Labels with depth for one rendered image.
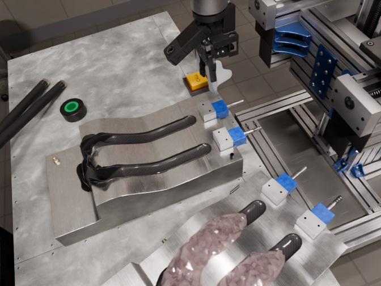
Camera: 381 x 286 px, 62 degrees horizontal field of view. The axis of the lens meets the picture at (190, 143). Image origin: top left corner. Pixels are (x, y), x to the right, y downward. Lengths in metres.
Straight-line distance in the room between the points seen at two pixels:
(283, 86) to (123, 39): 1.24
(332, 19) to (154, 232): 0.85
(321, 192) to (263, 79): 1.01
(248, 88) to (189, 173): 1.50
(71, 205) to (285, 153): 1.11
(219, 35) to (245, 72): 1.64
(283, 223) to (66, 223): 0.52
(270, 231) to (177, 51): 0.45
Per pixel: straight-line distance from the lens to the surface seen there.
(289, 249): 0.77
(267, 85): 2.27
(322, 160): 1.68
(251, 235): 0.75
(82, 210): 0.86
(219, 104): 0.91
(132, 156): 0.84
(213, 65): 0.73
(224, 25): 0.72
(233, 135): 0.84
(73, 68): 1.34
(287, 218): 0.79
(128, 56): 1.31
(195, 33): 0.71
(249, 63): 2.44
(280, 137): 1.72
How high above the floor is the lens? 1.57
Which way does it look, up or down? 53 degrees down
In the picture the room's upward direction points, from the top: 10 degrees counter-clockwise
